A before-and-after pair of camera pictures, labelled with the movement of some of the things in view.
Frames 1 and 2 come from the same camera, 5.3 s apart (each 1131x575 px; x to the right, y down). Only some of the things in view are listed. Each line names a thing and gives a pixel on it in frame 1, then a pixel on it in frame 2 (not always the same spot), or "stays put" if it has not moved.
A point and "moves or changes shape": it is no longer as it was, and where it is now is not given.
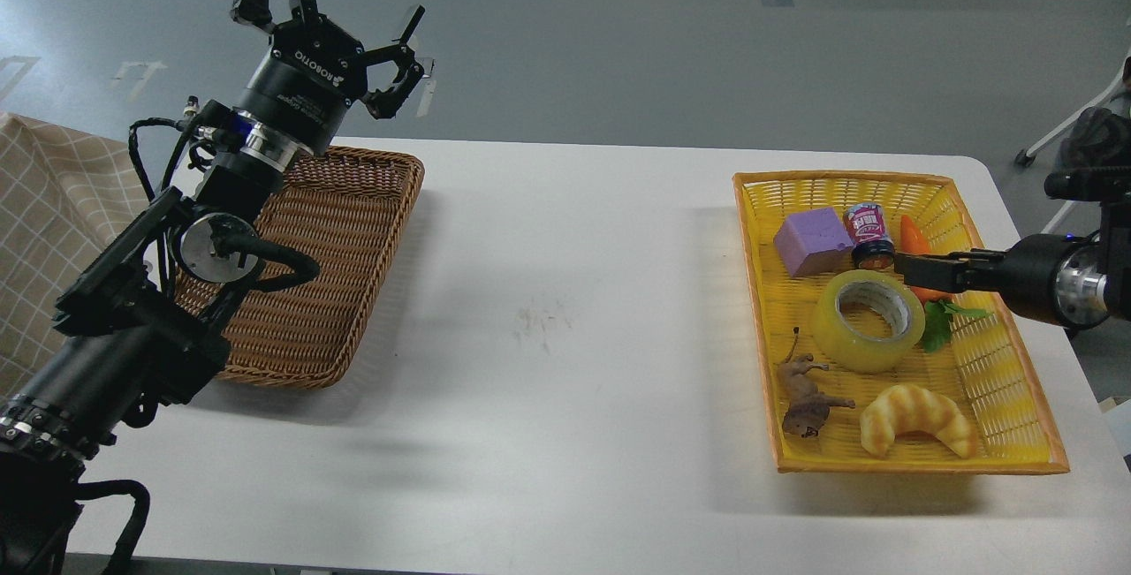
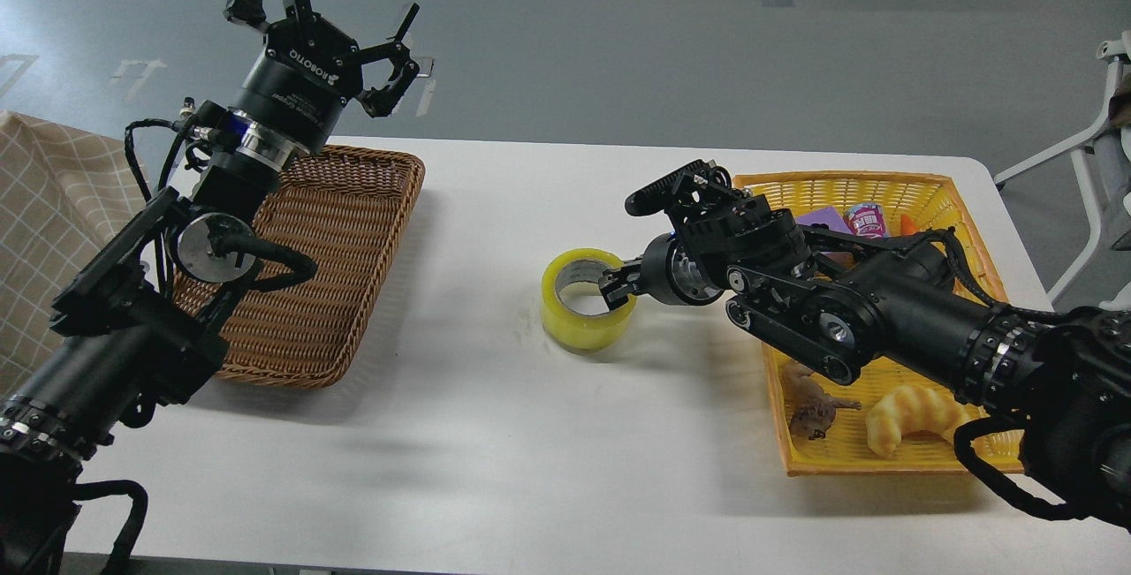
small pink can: [867, 227] stays put
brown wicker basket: [347, 208] stays put
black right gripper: [1058, 277] -> [671, 271]
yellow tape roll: [849, 352] moves or changes shape
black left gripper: [314, 69] stays put
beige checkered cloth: [64, 195] stays put
